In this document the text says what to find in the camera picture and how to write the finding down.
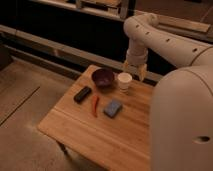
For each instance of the black rectangular remote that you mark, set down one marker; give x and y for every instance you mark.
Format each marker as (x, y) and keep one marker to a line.
(82, 94)

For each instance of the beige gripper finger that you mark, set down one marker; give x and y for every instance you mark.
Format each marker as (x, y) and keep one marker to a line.
(125, 66)
(143, 71)

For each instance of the dark purple bowl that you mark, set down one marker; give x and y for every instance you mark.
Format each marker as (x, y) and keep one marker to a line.
(103, 77)

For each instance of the white ceramic cup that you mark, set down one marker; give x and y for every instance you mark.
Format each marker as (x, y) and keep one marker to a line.
(124, 80)

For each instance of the red chili pepper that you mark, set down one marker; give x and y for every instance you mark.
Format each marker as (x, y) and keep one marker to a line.
(95, 100)

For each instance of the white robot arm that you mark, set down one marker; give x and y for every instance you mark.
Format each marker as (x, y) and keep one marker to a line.
(181, 110)

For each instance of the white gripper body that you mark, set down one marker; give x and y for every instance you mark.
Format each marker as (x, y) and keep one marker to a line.
(137, 54)

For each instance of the blue sponge block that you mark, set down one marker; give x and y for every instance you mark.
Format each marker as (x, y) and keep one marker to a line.
(112, 108)

